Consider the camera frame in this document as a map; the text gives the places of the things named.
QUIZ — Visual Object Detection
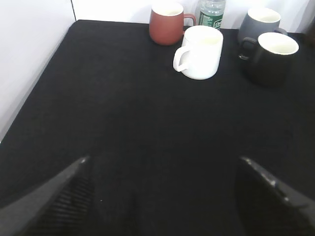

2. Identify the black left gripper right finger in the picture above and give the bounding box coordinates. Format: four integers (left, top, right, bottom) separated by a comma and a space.
235, 156, 315, 236

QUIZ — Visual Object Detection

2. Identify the red ceramic mug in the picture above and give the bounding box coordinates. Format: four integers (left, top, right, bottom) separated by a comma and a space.
149, 1, 196, 46

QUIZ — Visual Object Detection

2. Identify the grey ceramic mug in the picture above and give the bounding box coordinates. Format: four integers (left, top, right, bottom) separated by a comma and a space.
237, 7, 287, 44

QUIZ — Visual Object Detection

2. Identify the white ceramic mug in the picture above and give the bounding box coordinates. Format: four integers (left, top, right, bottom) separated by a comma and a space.
173, 26, 223, 80

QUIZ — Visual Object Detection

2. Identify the clear water bottle green label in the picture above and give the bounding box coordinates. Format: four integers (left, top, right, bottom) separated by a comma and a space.
198, 0, 226, 30

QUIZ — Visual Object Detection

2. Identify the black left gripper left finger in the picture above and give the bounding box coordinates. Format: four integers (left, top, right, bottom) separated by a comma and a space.
0, 156, 94, 236

